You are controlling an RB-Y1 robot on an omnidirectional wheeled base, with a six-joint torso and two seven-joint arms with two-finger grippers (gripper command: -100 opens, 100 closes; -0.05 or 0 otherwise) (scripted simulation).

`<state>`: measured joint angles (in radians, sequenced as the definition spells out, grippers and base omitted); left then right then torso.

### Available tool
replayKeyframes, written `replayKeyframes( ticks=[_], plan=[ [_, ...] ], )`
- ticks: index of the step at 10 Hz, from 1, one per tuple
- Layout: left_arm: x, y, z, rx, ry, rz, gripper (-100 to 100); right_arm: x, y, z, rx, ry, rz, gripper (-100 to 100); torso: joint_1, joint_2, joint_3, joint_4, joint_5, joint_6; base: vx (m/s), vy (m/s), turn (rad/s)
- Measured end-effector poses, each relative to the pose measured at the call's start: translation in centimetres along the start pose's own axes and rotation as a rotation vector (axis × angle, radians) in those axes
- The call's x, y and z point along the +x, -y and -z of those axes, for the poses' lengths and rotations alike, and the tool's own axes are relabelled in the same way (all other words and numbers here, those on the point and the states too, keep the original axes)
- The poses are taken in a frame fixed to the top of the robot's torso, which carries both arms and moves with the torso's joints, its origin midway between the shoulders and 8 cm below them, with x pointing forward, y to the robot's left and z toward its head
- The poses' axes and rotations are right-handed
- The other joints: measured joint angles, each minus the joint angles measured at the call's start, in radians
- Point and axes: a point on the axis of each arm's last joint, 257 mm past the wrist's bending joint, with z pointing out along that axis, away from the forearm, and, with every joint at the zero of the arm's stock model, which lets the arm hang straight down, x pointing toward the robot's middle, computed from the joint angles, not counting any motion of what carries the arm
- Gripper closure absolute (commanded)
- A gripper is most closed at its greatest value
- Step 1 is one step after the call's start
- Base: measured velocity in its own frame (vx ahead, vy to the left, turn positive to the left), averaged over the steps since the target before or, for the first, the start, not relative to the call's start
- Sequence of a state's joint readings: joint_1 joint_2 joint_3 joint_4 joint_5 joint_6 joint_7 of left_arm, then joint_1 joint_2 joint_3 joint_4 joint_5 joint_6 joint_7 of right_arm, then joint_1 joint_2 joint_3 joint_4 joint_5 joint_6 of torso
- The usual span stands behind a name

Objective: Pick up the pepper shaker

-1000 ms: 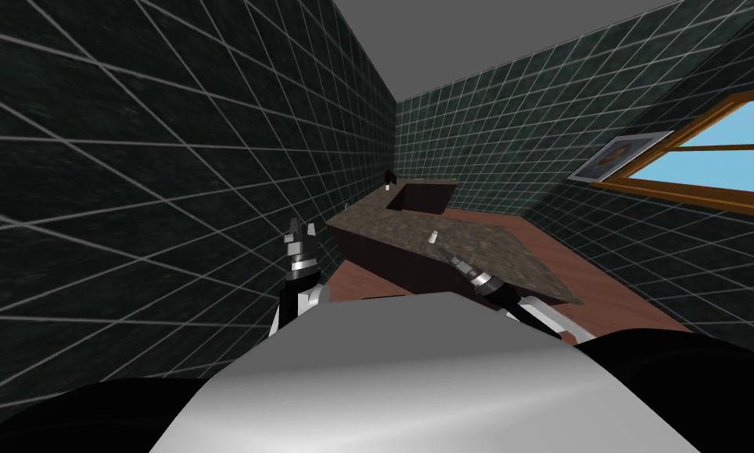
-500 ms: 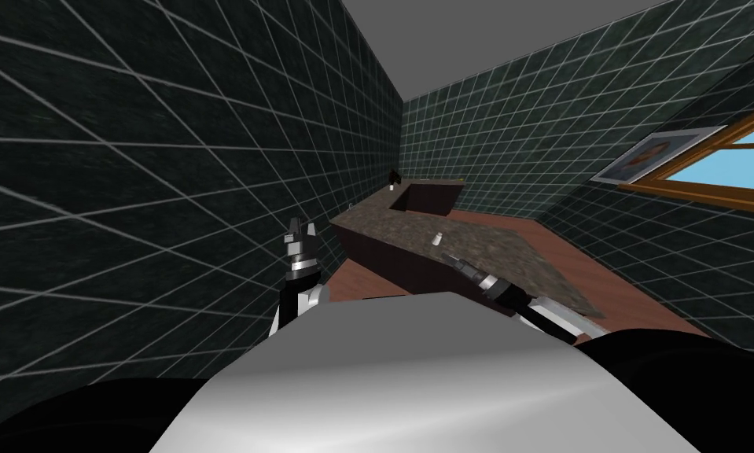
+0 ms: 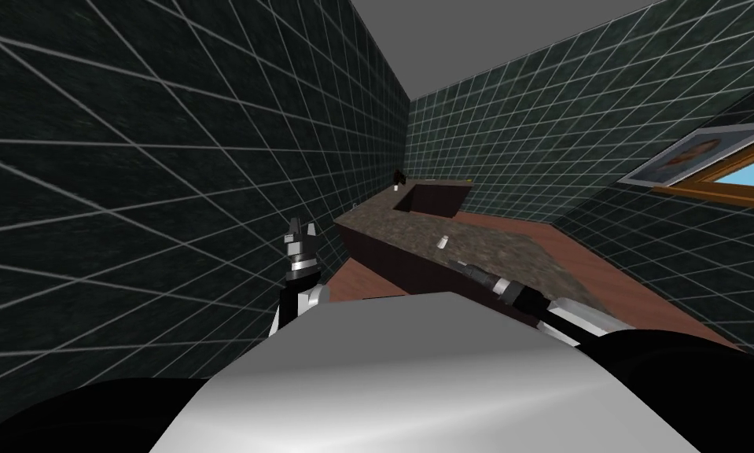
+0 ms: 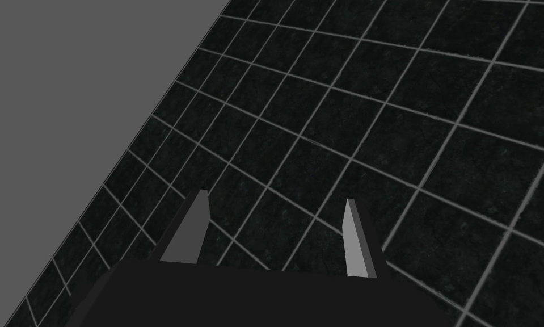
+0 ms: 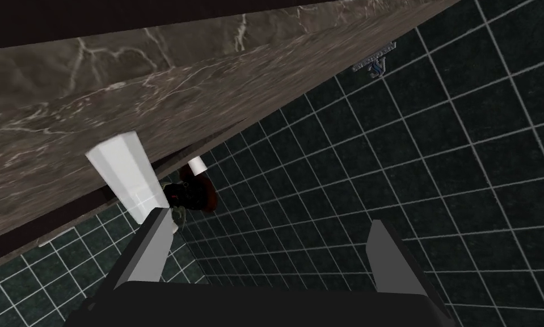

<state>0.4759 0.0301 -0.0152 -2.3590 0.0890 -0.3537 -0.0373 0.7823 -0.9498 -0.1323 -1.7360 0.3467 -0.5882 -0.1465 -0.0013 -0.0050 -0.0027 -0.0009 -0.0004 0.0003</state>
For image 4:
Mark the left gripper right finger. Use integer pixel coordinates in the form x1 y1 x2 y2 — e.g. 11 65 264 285
341 198 389 279

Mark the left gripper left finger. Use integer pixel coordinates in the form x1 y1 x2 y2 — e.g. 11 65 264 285
148 189 211 265

